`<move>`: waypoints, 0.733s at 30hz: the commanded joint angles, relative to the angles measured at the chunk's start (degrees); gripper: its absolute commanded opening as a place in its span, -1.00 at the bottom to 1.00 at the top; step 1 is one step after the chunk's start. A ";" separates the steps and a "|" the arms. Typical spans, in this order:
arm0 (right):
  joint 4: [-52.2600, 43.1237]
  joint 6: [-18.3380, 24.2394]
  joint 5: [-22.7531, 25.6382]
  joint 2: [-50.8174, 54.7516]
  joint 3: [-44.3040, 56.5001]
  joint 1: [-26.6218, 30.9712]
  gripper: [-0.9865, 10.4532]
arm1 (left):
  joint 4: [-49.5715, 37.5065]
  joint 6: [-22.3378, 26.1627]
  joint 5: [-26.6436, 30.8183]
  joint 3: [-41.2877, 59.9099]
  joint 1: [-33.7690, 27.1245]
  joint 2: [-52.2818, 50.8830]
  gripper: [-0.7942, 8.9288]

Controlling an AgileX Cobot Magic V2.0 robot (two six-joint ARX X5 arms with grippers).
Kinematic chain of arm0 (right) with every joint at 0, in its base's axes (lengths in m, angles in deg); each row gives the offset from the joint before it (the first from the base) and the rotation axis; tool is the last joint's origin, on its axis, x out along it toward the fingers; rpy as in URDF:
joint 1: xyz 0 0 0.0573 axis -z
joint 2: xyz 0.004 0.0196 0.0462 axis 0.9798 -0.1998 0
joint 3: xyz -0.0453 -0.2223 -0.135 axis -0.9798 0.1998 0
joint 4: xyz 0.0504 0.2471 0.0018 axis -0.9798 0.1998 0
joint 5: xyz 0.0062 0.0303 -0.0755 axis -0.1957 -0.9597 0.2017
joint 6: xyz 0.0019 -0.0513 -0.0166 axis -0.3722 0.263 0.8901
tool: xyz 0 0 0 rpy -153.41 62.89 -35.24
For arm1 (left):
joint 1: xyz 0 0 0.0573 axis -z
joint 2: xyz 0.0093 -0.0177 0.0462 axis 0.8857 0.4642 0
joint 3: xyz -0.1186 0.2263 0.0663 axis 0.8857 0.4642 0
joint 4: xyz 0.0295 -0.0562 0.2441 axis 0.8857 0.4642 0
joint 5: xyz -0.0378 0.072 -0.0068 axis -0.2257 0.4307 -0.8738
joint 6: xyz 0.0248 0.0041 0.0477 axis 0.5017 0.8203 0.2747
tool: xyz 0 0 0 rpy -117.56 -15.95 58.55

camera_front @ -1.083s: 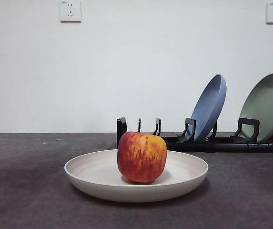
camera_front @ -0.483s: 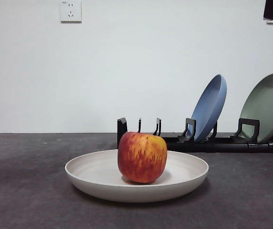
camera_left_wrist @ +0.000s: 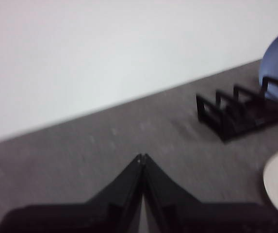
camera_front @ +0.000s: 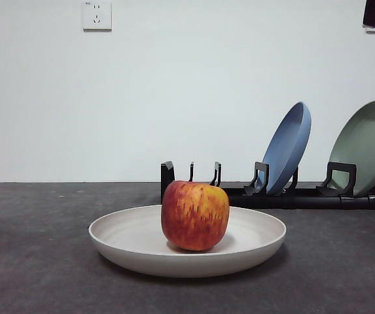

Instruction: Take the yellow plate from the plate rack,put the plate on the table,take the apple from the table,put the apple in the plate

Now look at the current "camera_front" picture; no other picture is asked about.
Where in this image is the red yellow apple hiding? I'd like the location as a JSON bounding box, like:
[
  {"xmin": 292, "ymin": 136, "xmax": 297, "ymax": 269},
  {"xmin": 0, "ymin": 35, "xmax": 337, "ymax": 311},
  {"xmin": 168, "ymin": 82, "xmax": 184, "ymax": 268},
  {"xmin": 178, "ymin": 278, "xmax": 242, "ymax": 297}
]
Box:
[{"xmin": 160, "ymin": 179, "xmax": 230, "ymax": 252}]

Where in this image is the pale yellow plate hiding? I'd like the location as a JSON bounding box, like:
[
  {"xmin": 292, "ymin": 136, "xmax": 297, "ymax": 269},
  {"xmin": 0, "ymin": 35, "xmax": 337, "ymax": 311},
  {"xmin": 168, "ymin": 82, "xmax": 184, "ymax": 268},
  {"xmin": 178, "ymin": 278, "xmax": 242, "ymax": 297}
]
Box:
[{"xmin": 88, "ymin": 204, "xmax": 287, "ymax": 279}]

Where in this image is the black plate rack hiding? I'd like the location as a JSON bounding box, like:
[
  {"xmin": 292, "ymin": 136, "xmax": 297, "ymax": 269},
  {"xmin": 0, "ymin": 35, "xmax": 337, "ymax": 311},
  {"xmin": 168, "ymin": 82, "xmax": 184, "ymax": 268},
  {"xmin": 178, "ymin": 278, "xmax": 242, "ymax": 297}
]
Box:
[{"xmin": 160, "ymin": 160, "xmax": 375, "ymax": 210}]

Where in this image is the blue plate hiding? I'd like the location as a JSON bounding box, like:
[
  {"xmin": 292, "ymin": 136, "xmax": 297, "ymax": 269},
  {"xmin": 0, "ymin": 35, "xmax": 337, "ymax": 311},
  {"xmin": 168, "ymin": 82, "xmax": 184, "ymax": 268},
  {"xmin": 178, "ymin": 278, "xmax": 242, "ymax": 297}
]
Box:
[{"xmin": 261, "ymin": 101, "xmax": 313, "ymax": 194}]

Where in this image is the green plate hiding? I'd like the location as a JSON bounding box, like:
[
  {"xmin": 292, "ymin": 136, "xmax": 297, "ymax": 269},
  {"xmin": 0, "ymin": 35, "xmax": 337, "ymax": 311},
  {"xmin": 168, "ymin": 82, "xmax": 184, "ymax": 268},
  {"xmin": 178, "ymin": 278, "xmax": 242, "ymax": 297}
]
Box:
[{"xmin": 327, "ymin": 99, "xmax": 375, "ymax": 196}]

